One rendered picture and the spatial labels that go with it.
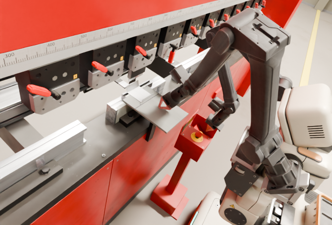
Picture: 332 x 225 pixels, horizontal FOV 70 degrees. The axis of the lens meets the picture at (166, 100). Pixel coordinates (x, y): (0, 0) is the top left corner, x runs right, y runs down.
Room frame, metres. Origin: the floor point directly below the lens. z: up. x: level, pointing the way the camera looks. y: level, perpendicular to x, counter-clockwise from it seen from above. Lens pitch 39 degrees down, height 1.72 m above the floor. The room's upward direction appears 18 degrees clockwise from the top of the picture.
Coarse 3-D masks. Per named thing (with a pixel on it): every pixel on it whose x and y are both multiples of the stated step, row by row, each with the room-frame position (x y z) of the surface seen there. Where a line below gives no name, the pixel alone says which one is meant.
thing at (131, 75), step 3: (129, 69) 0.86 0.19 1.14; (141, 69) 0.92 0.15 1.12; (144, 69) 0.94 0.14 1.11; (129, 72) 0.86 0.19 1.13; (132, 72) 0.86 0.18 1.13; (135, 72) 0.88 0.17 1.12; (138, 72) 0.90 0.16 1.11; (141, 72) 0.92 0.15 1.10; (129, 75) 0.86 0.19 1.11; (132, 75) 0.87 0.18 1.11; (135, 75) 0.88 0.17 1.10; (138, 75) 0.92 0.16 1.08; (129, 78) 0.86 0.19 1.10; (132, 78) 0.88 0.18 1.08
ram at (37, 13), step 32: (0, 0) 0.41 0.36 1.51; (32, 0) 0.46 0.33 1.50; (64, 0) 0.53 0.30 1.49; (96, 0) 0.62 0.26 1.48; (128, 0) 0.74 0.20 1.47; (160, 0) 0.89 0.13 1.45; (192, 0) 1.12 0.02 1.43; (0, 32) 0.40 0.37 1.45; (32, 32) 0.46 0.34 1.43; (64, 32) 0.53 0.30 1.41; (128, 32) 0.76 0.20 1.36; (32, 64) 0.45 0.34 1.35
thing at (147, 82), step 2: (148, 80) 1.03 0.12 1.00; (144, 82) 1.00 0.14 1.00; (146, 82) 1.01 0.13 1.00; (148, 82) 1.02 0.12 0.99; (150, 82) 1.01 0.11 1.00; (152, 82) 1.02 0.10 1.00; (140, 84) 0.97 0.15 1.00; (142, 84) 0.98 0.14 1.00; (144, 84) 0.99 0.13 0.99; (146, 84) 0.99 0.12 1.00; (148, 84) 0.99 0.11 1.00; (150, 84) 1.01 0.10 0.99; (138, 86) 0.95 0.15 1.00; (140, 86) 0.97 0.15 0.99; (142, 86) 0.97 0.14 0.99; (148, 86) 0.99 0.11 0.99; (150, 86) 1.01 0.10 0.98; (124, 92) 0.87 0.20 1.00; (126, 92) 0.87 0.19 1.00; (122, 94) 0.85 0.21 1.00; (124, 94) 0.86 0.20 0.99; (126, 94) 0.87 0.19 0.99; (122, 96) 0.85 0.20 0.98; (124, 96) 0.85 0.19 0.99; (122, 98) 0.85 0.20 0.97
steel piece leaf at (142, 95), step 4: (136, 88) 0.93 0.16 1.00; (140, 88) 0.94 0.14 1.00; (128, 92) 0.88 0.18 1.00; (132, 92) 0.88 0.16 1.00; (136, 92) 0.89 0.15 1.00; (140, 92) 0.90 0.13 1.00; (144, 92) 0.91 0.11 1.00; (148, 92) 0.92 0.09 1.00; (136, 96) 0.86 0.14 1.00; (140, 96) 0.87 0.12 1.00; (144, 96) 0.88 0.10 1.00; (148, 96) 0.87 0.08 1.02; (140, 100) 0.85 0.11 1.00; (144, 100) 0.85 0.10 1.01
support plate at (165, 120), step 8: (144, 88) 0.95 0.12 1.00; (128, 96) 0.85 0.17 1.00; (152, 96) 0.90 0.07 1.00; (160, 96) 0.92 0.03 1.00; (128, 104) 0.80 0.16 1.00; (136, 104) 0.81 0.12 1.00; (144, 104) 0.83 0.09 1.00; (152, 104) 0.85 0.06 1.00; (144, 112) 0.78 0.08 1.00; (152, 112) 0.79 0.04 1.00; (160, 112) 0.81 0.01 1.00; (168, 112) 0.83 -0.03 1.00; (176, 112) 0.85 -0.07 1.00; (184, 112) 0.86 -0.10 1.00; (152, 120) 0.75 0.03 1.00; (160, 120) 0.76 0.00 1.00; (168, 120) 0.78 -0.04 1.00; (176, 120) 0.79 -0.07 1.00; (160, 128) 0.72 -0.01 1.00; (168, 128) 0.73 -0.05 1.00
